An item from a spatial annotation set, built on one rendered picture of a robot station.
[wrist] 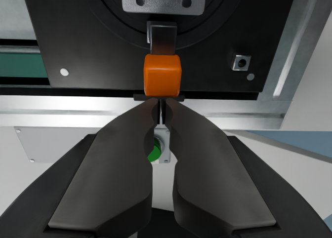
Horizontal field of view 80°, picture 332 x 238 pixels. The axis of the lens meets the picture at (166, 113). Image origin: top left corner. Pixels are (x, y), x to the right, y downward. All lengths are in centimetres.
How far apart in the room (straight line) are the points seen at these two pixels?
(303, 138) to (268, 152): 143
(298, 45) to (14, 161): 55
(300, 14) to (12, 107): 33
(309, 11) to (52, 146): 35
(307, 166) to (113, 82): 49
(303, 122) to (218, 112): 24
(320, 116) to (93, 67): 42
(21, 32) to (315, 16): 32
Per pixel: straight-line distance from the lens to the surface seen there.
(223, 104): 26
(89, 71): 23
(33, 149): 34
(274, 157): 52
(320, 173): 63
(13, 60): 29
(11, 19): 31
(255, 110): 28
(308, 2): 27
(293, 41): 26
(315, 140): 199
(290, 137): 185
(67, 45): 23
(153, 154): 28
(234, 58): 22
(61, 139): 31
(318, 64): 43
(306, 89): 44
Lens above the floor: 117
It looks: 57 degrees down
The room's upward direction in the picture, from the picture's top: 177 degrees clockwise
